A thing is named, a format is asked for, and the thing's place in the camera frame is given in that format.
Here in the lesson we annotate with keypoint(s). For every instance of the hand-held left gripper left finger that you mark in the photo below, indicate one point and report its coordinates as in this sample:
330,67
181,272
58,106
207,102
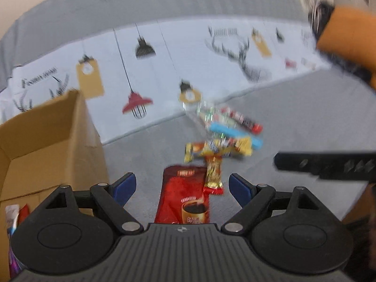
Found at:
124,188

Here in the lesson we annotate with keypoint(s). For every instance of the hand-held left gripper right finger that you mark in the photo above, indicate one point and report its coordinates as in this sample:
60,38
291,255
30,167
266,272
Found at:
239,188

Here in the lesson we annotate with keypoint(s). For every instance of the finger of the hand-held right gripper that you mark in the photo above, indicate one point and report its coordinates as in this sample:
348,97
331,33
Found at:
323,163

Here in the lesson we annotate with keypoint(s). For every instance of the red coffee packet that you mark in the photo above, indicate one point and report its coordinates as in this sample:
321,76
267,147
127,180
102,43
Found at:
176,194

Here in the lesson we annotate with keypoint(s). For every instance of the brown cardboard box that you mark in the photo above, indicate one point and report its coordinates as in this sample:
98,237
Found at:
44,129

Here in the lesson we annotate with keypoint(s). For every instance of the gold candy wrapper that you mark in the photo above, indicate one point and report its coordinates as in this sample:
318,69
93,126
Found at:
213,173

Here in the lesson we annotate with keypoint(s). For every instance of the yellow snack packet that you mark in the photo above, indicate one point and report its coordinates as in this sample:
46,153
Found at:
217,149

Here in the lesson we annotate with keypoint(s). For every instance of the grey bed sheet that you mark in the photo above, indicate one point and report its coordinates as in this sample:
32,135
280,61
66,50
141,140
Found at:
293,117

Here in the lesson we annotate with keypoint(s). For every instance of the blue snack bar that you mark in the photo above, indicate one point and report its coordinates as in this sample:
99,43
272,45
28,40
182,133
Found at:
224,129

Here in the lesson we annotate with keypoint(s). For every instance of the dark red snack bar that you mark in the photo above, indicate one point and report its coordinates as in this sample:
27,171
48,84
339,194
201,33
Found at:
246,122

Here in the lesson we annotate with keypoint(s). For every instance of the clear plastic snack packet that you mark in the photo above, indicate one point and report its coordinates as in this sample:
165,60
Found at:
205,114

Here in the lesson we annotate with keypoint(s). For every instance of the small red snack packet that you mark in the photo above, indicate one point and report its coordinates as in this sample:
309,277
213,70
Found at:
23,213

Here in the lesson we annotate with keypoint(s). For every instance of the white snack packet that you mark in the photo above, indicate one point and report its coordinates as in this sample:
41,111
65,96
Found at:
11,216

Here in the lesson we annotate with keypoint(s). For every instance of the white printed blanket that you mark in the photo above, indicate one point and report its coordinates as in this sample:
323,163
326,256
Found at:
176,58

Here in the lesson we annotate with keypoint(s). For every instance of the grey padded headboard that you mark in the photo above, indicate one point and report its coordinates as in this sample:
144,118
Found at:
147,3

